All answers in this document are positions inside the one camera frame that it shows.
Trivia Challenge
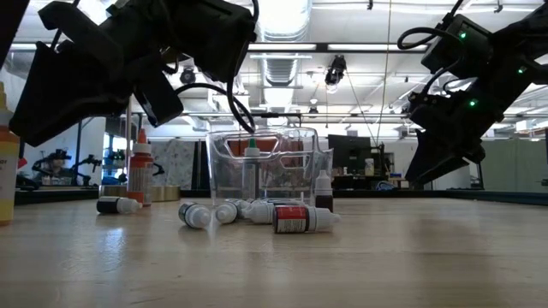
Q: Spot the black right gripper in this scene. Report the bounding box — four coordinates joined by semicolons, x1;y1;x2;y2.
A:
404;76;507;186

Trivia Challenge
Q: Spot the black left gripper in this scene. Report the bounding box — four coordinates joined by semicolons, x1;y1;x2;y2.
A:
9;0;185;148

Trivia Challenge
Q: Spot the large orange colouring bottle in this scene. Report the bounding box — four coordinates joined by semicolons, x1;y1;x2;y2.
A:
126;127;155;207

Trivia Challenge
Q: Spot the small black dropper bottle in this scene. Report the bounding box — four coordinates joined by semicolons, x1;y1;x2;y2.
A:
96;195;143;216

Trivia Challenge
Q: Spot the small brown dropper bottle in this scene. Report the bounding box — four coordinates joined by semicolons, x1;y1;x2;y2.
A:
314;169;334;213

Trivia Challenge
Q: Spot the clear plastic bin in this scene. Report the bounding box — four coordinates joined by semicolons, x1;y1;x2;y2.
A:
205;127;334;206

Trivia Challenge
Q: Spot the small green-label dropper bottle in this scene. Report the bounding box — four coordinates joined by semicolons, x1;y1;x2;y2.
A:
178;201;212;229

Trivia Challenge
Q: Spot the small red-label dropper bottle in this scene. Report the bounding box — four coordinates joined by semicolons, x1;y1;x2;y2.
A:
272;204;343;234

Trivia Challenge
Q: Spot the large green-cap colouring bottle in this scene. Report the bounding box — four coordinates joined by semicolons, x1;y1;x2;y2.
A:
242;137;262;201

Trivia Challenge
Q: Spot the white dropper bottle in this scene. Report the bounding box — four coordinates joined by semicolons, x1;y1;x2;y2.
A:
239;199;275;225

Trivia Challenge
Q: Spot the white round column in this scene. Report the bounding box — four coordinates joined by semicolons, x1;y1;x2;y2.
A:
430;164;472;191

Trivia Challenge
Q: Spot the black monitor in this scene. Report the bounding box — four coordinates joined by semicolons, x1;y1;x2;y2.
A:
328;134;372;176

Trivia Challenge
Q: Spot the person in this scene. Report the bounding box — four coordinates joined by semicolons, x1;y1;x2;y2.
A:
33;148;72;183

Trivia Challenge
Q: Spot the patterned grey panel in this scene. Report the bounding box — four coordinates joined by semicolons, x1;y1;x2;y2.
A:
149;139;196;189

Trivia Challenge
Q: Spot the brass dome table lamp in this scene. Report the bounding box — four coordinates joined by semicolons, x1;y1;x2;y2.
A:
98;98;182;203

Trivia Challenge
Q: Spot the long ceiling light bar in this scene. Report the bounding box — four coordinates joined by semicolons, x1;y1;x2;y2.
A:
247;41;429;54

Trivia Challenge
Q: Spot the black aluminium table frame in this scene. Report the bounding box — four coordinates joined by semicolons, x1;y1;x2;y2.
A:
15;187;548;206

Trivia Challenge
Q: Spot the black metal rack frame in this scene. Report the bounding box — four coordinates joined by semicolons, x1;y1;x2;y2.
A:
72;111;145;183

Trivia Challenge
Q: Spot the green partition wall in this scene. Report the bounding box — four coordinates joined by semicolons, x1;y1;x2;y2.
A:
481;139;548;193

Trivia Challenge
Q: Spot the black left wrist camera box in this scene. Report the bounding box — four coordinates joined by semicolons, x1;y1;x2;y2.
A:
174;0;258;84

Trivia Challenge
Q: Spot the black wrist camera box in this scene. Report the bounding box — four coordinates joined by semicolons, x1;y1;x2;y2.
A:
420;14;493;79
174;0;258;84

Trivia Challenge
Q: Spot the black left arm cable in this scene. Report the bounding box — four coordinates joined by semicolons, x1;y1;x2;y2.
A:
174;0;258;134

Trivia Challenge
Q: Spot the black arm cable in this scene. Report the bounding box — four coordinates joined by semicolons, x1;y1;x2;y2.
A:
174;0;258;134
396;0;466;99

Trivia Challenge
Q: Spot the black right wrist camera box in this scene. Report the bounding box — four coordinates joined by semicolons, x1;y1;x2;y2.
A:
420;14;493;79

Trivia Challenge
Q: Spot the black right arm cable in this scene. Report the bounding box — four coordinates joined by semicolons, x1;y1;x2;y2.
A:
396;0;466;99

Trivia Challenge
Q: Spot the silver ventilation duct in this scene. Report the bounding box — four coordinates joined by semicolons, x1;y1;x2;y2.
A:
256;0;313;86

